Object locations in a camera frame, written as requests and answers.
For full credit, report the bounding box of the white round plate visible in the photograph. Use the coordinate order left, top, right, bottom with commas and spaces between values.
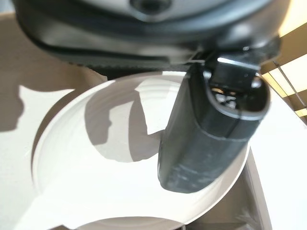
32, 70, 251, 228
76, 216, 190, 230

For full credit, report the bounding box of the thin metal rack wire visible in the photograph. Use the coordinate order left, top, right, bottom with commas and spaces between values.
273, 61, 307, 106

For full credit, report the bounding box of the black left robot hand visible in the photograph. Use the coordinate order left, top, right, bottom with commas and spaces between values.
11, 0, 282, 194

